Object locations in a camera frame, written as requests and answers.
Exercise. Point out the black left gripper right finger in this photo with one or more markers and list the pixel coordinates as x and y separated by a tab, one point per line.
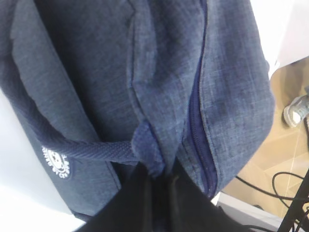
192	211

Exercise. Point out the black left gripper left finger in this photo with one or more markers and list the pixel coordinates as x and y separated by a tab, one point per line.
140	206

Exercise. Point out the dark blue lunch bag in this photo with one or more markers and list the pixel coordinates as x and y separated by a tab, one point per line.
102	85

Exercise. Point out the black chair base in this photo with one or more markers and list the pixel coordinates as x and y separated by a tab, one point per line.
296	211

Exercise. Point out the grey sneaker shoe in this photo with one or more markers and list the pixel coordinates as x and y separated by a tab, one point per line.
296	111

